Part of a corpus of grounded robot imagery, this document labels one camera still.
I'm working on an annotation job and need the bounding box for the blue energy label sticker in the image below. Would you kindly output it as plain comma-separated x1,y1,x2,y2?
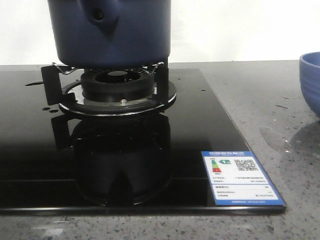
201,151,285,207

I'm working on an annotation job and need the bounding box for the black glass gas cooktop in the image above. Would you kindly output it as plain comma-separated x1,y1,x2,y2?
0,68,286,215

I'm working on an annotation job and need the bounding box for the light blue plastic bowl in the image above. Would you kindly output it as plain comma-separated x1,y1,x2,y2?
299,51,320,117

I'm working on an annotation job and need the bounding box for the dark blue cooking pot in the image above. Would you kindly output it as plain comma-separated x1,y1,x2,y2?
48,0,171,69

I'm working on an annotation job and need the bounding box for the black pot support grate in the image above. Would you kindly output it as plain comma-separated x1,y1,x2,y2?
41,62,177,118

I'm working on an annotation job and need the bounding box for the black gas burner head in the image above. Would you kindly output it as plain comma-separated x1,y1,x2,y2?
80,70,155,102

